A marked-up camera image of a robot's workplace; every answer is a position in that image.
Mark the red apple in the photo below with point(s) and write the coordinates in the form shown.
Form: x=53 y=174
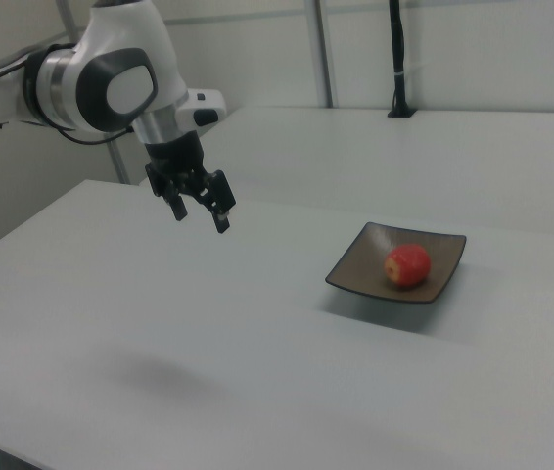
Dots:
x=407 y=265

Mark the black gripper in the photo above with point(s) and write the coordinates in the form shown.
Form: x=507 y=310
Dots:
x=176 y=159

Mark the black camera pole with base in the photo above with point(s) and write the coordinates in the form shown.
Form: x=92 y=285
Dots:
x=397 y=59

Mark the dark square ceramic plate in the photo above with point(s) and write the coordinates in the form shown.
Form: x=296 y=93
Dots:
x=370 y=271

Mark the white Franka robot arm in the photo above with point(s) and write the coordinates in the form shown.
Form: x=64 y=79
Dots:
x=125 y=29

